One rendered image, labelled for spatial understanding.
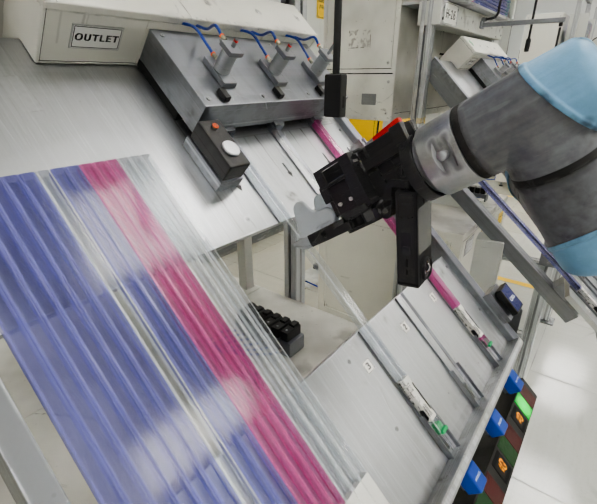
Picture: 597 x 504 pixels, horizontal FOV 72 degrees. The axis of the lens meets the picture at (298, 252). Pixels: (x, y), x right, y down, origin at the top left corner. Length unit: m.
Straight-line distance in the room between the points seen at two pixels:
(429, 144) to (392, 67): 1.25
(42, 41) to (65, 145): 0.13
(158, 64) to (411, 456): 0.58
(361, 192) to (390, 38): 1.25
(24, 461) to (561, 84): 0.46
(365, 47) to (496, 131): 1.35
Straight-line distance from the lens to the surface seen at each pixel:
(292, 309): 1.03
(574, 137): 0.39
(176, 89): 0.59
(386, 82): 1.66
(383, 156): 0.45
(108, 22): 0.60
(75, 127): 0.54
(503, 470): 0.70
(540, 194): 0.41
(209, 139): 0.53
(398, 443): 0.54
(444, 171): 0.41
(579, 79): 0.38
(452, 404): 0.64
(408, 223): 0.45
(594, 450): 1.83
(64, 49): 0.60
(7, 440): 0.36
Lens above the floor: 1.16
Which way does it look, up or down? 23 degrees down
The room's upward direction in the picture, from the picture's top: straight up
